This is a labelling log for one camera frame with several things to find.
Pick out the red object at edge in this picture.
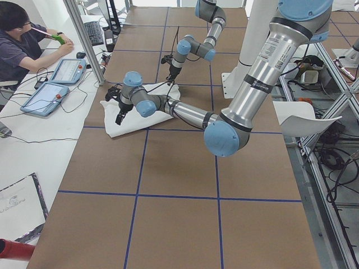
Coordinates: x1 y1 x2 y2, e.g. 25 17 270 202
1 239 35 261

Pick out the green plastic object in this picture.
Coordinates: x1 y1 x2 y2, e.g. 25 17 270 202
50 32 67 45

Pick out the black computer keyboard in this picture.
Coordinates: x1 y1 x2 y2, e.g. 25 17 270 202
84 21 104 46

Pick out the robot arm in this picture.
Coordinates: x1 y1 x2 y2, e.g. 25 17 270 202
115 1 333 157
161 1 227 82

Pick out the blue teach pendant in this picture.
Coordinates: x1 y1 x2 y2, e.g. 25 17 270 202
20 82 69 117
49 59 86 85

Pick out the seated person in dark shirt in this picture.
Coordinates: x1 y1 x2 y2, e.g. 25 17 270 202
1 1 73 82

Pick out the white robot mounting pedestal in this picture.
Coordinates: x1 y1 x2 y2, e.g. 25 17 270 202
222 0 278 99

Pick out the aluminium frame post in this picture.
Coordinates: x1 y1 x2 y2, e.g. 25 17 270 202
63 0 105 86

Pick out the white long-sleeve printed shirt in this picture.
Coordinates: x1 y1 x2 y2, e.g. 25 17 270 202
100 83 181 138

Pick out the lower blue teach pendant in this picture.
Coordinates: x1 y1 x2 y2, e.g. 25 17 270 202
20 82 69 117

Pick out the white plastic chair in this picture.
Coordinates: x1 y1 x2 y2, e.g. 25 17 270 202
273 101 342 137

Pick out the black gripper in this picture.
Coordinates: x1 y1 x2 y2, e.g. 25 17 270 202
115 102 132 126
166 66 181 85

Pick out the upper blue teach pendant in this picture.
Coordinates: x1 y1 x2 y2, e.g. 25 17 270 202
49 59 86 85

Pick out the black computer mouse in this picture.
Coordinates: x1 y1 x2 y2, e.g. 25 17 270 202
76 52 86 59

